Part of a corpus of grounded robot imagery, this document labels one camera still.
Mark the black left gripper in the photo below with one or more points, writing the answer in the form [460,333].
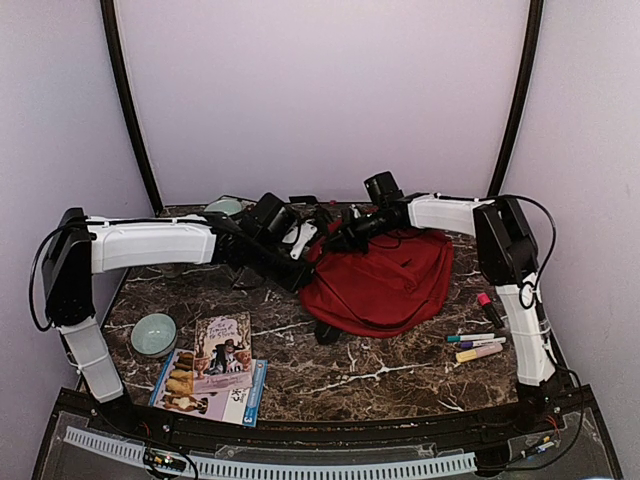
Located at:
[296,281]

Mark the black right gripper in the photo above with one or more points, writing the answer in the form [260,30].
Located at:
[347,236]

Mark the red student backpack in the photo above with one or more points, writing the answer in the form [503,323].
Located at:
[401,282]

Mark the Taming of the Shrew book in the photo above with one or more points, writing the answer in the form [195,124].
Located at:
[222,354]

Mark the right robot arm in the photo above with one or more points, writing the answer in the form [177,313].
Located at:
[507,255]

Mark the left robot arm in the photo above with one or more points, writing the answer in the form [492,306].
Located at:
[83,246]

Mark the teal bowl on plate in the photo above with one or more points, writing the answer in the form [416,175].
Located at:
[224,206]

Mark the teal cap marker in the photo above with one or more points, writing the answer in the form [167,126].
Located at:
[469,337]

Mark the pink black highlighter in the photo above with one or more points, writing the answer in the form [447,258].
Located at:
[490,311]

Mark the teal ceramic bowl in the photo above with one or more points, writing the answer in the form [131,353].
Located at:
[154,335]

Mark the purple cap marker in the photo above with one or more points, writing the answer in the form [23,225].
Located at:
[472,344]

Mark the yellow pink pastel highlighter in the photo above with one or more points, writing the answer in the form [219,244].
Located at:
[478,352]

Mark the blue dog picture book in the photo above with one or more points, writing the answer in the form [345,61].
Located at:
[237,406]

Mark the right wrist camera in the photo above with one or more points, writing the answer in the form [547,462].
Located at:
[353,212]

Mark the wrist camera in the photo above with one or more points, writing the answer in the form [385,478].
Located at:
[302,237]
[353,212]

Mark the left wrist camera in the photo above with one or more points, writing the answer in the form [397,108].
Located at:
[302,237]

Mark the white slotted cable duct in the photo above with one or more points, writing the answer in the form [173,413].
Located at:
[251,463]

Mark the black front rail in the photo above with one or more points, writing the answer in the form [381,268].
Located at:
[575,410]

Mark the right black frame post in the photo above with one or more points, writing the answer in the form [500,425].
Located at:
[519,98]

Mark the black frame post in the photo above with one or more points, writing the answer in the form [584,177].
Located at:
[126,100]
[519,98]

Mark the left black frame post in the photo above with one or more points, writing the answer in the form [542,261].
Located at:
[126,100]

